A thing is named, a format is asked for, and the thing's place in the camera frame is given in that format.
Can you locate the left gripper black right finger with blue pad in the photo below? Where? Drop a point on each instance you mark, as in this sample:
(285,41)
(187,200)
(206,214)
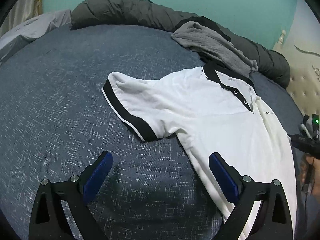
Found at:
(273,220)

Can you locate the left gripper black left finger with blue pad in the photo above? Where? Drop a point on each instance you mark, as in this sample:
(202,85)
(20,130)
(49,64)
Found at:
(48,220)

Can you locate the white polo shirt black trim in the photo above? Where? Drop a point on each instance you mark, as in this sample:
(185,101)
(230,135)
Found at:
(210,109)

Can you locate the person's right hand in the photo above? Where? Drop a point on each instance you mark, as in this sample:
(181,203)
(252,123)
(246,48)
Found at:
(307,173)

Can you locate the black tracker box green light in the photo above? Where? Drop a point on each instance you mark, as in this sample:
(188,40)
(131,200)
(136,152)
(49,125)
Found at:
(310,126)

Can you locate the cream tufted headboard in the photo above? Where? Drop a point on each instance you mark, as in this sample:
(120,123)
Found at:
(300,46)

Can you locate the grey folded garment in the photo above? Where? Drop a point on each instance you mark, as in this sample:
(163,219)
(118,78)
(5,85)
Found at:
(204,40)

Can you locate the light grey pillow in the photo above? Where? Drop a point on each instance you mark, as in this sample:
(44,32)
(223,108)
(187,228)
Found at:
(30,30)

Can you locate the dark grey rolled duvet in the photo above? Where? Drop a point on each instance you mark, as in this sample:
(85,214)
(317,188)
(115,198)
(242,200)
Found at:
(148,14)

